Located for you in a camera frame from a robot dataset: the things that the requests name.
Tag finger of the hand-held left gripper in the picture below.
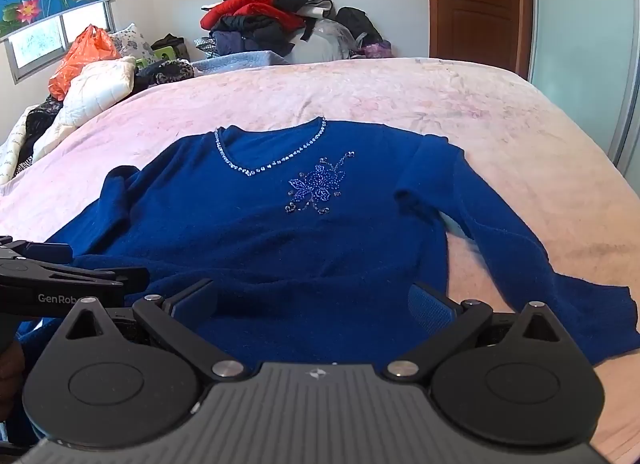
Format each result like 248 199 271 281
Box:
0 266 151 319
0 236 75 269

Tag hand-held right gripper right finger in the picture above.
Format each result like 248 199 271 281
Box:
384 283 563 379

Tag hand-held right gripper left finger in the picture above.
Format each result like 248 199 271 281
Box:
63 278 248 380

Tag blue beaded sweater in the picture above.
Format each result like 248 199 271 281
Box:
10 116 640 445

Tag pile of clothes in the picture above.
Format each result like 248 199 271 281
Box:
200 0 336 57

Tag person's left hand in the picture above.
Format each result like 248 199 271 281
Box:
0 341 27 417

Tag white patterned quilt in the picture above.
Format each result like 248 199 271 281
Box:
0 98 63 185

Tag white quilted jacket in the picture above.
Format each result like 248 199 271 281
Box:
32 56 138 162

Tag orange plastic bag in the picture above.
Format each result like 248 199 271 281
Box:
48 24 122 100

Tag window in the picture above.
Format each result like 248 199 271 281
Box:
5 0 117 84

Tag pink bed blanket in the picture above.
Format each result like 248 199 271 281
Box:
0 58 640 464

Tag dark patterned cloth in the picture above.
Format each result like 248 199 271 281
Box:
135 60 196 89

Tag floral pillow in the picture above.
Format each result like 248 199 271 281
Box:
107 24 158 67

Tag green box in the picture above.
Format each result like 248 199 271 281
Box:
135 46 188 69

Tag light blue blanket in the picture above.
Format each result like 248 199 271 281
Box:
192 50 291 75

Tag clear plastic bag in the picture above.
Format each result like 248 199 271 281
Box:
295 18 358 63

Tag black bag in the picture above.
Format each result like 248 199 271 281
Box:
336 7 383 47

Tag brown wooden door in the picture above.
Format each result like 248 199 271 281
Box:
426 0 533 79

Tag frosted glass wardrobe door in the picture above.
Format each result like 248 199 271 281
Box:
530 0 640 179

